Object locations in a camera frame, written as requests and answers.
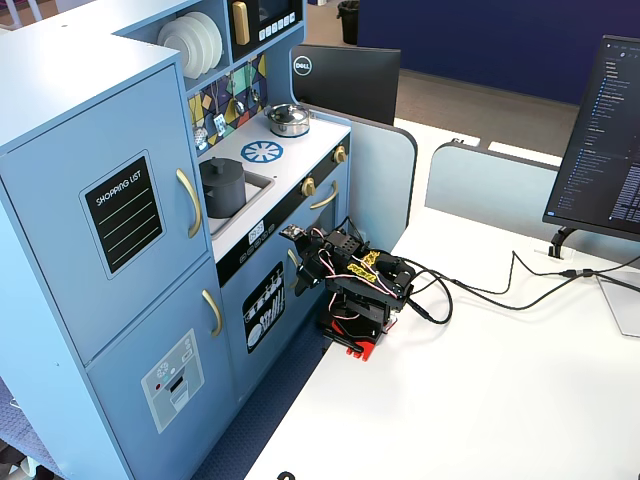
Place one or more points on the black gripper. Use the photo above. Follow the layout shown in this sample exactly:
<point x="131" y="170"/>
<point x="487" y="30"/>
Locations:
<point x="306" y="270"/>

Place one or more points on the gray pot lid with knob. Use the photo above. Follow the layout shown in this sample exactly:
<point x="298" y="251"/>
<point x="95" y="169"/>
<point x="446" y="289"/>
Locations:
<point x="223" y="176"/>

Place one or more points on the red and black robot base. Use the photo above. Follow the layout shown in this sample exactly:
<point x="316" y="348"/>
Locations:
<point x="362" y="335"/>

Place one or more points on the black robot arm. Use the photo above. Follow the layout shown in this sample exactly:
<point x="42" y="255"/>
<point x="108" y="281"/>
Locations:
<point x="372" y="282"/>

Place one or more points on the shiny steel pot lid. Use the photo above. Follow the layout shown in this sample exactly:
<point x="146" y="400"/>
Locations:
<point x="286" y="113"/>

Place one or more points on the gold stove knob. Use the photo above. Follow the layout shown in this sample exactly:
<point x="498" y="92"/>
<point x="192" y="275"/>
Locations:
<point x="308" y="186"/>
<point x="340" y="154"/>

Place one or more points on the gray cylindrical pot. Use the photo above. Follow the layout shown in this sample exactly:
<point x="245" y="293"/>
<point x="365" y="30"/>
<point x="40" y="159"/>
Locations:
<point x="226" y="200"/>

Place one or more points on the shiny steel toy pot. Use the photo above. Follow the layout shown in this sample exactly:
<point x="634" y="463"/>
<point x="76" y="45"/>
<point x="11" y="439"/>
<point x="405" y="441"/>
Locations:
<point x="289" y="129"/>

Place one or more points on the metal slotted toy spatula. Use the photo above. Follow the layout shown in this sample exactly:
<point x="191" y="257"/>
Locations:
<point x="219" y="124"/>

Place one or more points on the metal toy skimmer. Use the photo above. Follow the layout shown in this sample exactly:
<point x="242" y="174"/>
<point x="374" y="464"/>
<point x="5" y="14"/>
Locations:
<point x="200" y="136"/>

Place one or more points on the metal toy ladle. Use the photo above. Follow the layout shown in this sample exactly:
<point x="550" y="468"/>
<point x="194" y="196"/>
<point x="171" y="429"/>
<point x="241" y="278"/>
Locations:
<point x="239" y="106"/>

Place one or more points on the small metal toy spoon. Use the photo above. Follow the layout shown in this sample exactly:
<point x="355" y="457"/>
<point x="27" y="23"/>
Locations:
<point x="254" y="95"/>

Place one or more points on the black shopping list board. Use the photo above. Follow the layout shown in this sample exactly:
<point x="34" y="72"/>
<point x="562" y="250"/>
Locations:
<point x="124" y="215"/>

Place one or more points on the black Dell monitor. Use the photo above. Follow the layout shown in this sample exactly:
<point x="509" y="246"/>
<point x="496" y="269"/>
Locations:
<point x="350" y="80"/>

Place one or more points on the black toy microwave door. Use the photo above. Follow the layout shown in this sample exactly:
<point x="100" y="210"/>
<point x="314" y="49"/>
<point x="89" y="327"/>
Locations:
<point x="280" y="20"/>

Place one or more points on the white toy plate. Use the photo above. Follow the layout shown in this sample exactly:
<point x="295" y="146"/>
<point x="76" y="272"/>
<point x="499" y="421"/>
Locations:
<point x="202" y="37"/>
<point x="216" y="35"/>
<point x="177" y="47"/>

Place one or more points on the black trash bin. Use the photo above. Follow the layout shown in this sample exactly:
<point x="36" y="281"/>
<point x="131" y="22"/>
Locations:
<point x="349" y="20"/>

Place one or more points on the blue wooden toy kitchen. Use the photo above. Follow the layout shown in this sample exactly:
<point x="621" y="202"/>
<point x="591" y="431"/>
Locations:
<point x="60" y="200"/>

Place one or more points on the monitor with lit dark screen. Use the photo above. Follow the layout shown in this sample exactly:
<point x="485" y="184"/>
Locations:
<point x="600" y="140"/>

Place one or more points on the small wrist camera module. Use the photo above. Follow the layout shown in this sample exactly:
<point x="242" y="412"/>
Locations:
<point x="292" y="231"/>

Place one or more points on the silver monitor base plate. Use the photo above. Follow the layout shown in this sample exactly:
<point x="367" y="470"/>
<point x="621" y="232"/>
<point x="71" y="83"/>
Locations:
<point x="622" y="310"/>

